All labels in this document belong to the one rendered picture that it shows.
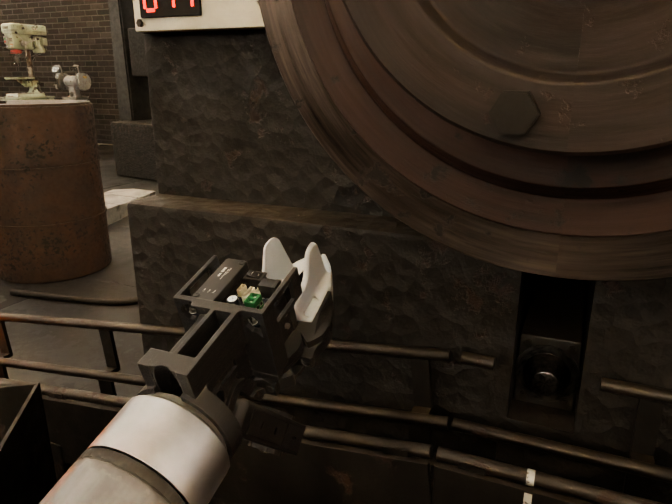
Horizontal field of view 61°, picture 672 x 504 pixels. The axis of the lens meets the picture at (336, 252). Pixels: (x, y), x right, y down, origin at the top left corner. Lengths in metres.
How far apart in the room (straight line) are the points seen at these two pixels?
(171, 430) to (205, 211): 0.35
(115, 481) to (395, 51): 0.27
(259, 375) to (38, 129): 2.72
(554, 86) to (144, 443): 0.28
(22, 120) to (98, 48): 6.21
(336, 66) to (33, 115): 2.70
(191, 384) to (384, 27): 0.23
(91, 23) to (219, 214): 8.71
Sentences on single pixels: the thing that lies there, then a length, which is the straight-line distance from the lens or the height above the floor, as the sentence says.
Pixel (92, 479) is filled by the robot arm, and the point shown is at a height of 0.82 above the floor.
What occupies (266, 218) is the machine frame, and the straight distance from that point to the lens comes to 0.60.
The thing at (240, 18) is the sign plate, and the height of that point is 1.07.
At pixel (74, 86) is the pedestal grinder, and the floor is 0.85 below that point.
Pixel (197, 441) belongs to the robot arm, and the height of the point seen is 0.82.
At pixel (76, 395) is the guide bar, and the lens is 0.73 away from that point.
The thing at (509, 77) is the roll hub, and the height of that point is 1.01.
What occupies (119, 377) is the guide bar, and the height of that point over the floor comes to 0.66.
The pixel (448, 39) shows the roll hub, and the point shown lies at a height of 1.03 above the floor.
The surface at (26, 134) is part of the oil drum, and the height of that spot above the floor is 0.74.
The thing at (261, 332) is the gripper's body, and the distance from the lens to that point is 0.38.
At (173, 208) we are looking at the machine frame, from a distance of 0.67.
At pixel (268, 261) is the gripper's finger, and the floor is 0.87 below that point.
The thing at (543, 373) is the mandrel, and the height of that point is 0.75.
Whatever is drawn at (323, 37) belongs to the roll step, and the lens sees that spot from 0.42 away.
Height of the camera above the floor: 1.02
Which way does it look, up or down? 17 degrees down
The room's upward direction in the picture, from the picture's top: straight up
